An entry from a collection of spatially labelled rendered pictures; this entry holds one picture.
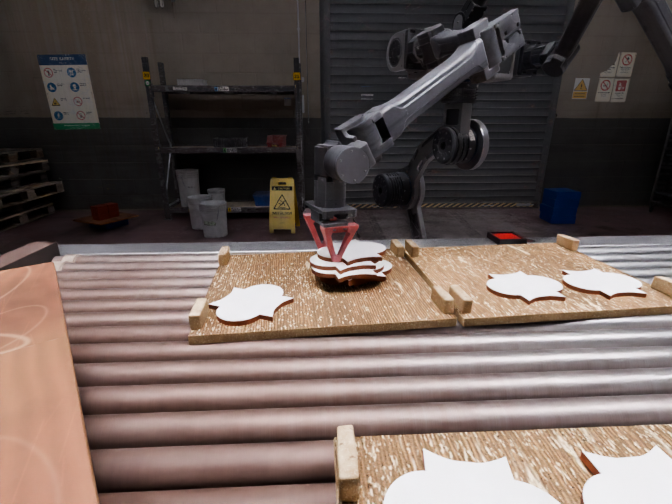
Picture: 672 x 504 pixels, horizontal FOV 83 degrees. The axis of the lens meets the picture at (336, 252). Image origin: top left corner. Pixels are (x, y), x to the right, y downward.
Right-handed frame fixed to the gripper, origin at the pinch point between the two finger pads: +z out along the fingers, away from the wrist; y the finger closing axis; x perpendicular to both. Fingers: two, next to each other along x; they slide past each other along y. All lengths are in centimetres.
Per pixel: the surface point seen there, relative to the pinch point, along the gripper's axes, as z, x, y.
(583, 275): 3.7, 45.3, 19.9
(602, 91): -71, 524, -310
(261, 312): 5.0, -15.6, 10.4
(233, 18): -144, 67, -486
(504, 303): 5.0, 23.5, 21.6
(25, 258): 6, -57, -34
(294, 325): 5.8, -11.5, 14.7
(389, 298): 5.4, 6.5, 12.3
